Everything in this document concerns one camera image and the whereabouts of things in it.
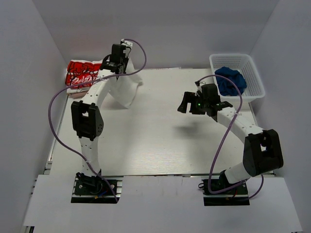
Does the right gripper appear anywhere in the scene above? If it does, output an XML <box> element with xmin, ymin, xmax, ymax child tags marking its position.
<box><xmin>177</xmin><ymin>92</ymin><xmax>209</xmax><ymax>115</ymax></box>

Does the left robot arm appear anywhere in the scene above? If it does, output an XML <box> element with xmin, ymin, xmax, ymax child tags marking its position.
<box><xmin>71</xmin><ymin>40</ymin><xmax>141</xmax><ymax>194</ymax></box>

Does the red printed shirt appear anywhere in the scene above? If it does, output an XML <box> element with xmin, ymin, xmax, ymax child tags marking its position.
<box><xmin>65</xmin><ymin>60</ymin><xmax>104</xmax><ymax>88</ymax></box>

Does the white plastic basket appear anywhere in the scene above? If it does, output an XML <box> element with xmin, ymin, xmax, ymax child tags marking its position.
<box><xmin>209</xmin><ymin>53</ymin><xmax>265</xmax><ymax>102</ymax></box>

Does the blue crumpled shirt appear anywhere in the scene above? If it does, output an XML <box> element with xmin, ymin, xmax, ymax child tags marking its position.
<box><xmin>215</xmin><ymin>67</ymin><xmax>247</xmax><ymax>96</ymax></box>

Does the white folded shirt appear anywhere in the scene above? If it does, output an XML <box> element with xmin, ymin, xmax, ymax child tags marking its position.
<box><xmin>66</xmin><ymin>59</ymin><xmax>107</xmax><ymax>96</ymax></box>

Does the pink folded shirt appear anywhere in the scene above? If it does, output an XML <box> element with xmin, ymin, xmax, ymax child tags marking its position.
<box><xmin>67</xmin><ymin>89</ymin><xmax>87</xmax><ymax>99</ymax></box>

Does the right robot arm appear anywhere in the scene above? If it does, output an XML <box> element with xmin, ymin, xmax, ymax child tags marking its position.
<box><xmin>177</xmin><ymin>84</ymin><xmax>284</xmax><ymax>194</ymax></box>

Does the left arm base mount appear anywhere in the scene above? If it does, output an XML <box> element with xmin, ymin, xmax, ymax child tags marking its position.
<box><xmin>71</xmin><ymin>172</ymin><xmax>122</xmax><ymax>204</ymax></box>

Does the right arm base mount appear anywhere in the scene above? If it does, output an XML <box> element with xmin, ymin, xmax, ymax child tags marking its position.
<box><xmin>198</xmin><ymin>179</ymin><xmax>250</xmax><ymax>206</ymax></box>

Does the white t shirt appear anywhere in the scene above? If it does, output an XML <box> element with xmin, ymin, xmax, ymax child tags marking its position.
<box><xmin>106</xmin><ymin>58</ymin><xmax>144</xmax><ymax>109</ymax></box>

